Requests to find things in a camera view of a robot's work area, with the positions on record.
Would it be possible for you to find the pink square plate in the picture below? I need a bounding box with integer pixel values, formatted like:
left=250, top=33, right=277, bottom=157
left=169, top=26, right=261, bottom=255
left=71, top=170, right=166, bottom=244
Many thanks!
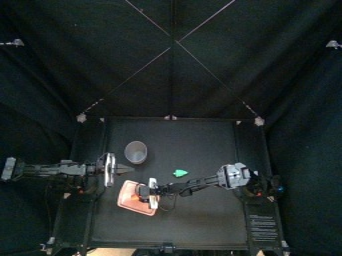
left=116, top=179, right=161, bottom=217

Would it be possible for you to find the white printed label sticker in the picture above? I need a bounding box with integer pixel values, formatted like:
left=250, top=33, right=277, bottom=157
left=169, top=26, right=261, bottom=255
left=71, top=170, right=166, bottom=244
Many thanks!
left=249, top=214, right=281, bottom=248

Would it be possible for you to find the black cloth backdrop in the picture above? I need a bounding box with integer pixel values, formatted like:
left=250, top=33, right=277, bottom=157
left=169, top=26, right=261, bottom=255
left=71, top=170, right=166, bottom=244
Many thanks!
left=0, top=0, right=342, bottom=256

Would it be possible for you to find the black table edge clamp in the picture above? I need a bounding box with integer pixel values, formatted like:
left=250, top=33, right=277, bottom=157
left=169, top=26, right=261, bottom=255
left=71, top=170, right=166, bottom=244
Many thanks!
left=159, top=243, right=177, bottom=255

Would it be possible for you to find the thin diagonal brace cord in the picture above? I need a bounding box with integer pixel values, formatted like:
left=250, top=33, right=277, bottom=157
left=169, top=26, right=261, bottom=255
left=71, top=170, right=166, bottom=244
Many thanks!
left=82, top=0, right=237, bottom=114
left=123, top=0, right=259, bottom=118

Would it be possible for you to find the grey plastic cup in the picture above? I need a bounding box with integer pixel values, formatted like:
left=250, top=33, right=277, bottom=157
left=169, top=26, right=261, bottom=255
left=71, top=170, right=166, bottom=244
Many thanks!
left=123, top=140, right=150, bottom=165

